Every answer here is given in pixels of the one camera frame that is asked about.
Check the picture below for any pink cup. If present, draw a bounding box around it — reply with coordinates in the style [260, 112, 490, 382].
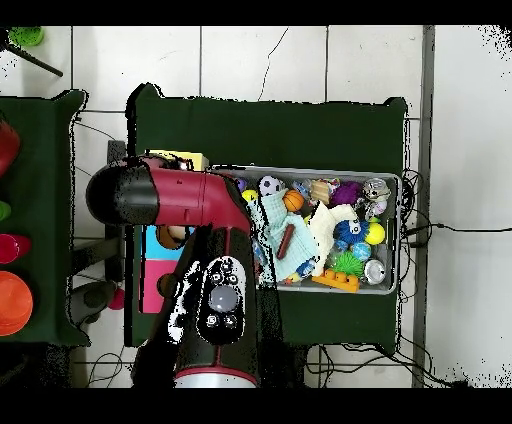
[0, 233, 33, 265]

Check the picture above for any green round object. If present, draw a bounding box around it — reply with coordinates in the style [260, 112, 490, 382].
[7, 26, 45, 48]

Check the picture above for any orange round disc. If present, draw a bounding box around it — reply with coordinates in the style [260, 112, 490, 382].
[0, 270, 34, 337]

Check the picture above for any black rod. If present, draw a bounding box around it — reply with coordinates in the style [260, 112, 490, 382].
[0, 38, 64, 78]

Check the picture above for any black and white soccer ball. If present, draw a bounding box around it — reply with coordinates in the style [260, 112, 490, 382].
[257, 175, 284, 197]

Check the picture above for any silver mesh bin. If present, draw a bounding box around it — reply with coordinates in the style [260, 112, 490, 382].
[211, 164, 402, 296]

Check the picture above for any black metal stand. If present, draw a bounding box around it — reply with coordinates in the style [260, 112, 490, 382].
[105, 139, 128, 283]

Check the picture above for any black cable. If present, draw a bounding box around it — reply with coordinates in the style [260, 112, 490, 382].
[403, 221, 512, 234]

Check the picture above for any wooden box with three holes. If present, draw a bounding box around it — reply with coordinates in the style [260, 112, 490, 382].
[137, 149, 210, 315]

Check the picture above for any cream cloth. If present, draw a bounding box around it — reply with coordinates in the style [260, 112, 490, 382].
[307, 201, 360, 277]

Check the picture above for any grey rounded device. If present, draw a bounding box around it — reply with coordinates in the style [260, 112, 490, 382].
[67, 279, 118, 326]

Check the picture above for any dark green table cloth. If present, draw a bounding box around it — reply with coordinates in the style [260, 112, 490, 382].
[0, 89, 92, 348]
[124, 83, 409, 348]

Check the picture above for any red rounded container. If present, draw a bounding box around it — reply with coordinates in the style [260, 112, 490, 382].
[0, 119, 22, 178]

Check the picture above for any long orange toy brick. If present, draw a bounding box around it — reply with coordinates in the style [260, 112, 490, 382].
[310, 267, 361, 294]

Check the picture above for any small orange basketball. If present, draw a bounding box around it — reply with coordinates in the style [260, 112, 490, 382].
[282, 189, 306, 213]

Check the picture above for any mint green cloth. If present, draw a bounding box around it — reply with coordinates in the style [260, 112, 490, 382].
[249, 190, 320, 283]

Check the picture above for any brown toy sausage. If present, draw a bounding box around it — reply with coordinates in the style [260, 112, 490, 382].
[275, 222, 296, 260]

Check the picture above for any purple spiky ball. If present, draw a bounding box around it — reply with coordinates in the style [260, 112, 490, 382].
[329, 180, 364, 207]

